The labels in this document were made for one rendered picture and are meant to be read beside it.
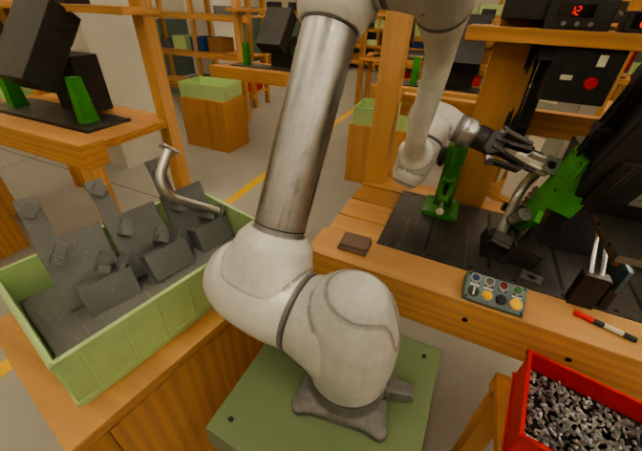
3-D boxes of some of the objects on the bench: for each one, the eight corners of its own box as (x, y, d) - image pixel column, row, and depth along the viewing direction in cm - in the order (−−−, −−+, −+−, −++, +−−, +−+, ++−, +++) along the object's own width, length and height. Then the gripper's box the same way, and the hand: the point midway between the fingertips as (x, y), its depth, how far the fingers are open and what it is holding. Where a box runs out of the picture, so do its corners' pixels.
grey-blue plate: (607, 311, 85) (636, 273, 77) (597, 309, 86) (627, 271, 78) (597, 288, 92) (624, 251, 85) (589, 286, 93) (615, 249, 85)
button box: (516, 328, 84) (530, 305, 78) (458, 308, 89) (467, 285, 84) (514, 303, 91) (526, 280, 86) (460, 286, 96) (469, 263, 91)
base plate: (844, 391, 71) (852, 386, 69) (375, 246, 108) (376, 242, 107) (733, 272, 103) (738, 268, 102) (402, 193, 140) (403, 189, 139)
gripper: (466, 152, 92) (546, 188, 88) (489, 108, 94) (569, 141, 90) (459, 161, 100) (532, 195, 95) (480, 119, 102) (553, 151, 97)
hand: (539, 163), depth 93 cm, fingers closed on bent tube, 3 cm apart
